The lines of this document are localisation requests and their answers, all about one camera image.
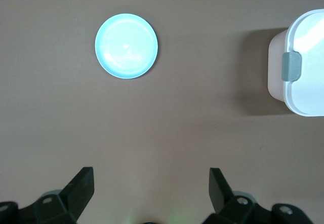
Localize white lidded storage box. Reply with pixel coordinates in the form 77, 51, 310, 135
267, 8, 324, 118

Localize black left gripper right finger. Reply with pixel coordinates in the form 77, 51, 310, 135
202, 168, 311, 224

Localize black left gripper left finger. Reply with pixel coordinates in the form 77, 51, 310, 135
0, 167, 95, 224

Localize light blue round plate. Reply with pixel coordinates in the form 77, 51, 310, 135
95, 13, 160, 80

